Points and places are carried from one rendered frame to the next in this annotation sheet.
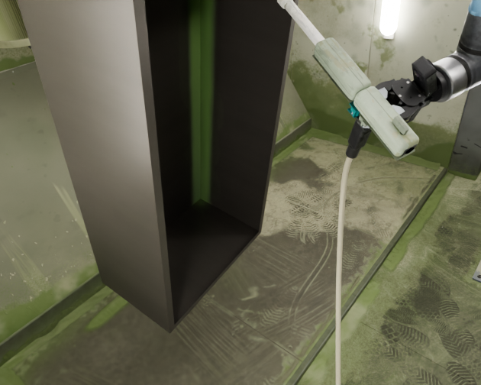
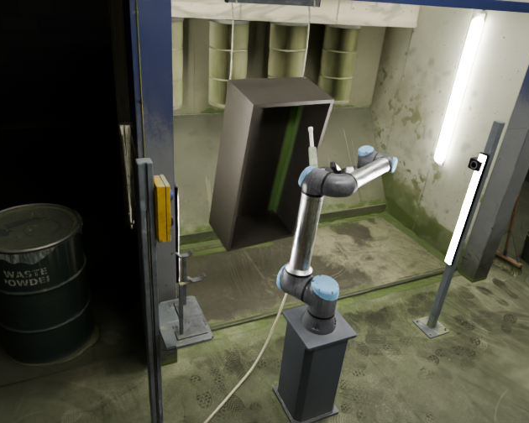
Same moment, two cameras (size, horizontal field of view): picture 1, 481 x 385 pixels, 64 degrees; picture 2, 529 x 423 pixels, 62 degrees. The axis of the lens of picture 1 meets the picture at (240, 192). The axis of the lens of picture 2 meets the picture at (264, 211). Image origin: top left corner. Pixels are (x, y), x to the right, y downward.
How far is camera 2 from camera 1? 203 cm
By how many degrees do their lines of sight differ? 18
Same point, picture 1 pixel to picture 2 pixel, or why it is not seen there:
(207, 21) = (296, 124)
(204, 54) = (292, 138)
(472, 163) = (472, 268)
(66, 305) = (185, 238)
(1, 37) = (213, 101)
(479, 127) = (479, 243)
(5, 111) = (199, 133)
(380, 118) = not seen: hidden behind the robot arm
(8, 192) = (184, 171)
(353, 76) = (312, 160)
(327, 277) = not seen: hidden behind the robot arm
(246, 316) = (270, 282)
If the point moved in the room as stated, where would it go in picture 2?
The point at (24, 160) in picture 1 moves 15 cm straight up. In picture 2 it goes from (197, 159) to (197, 144)
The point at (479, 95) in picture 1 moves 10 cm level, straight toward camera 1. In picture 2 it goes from (482, 220) to (475, 222)
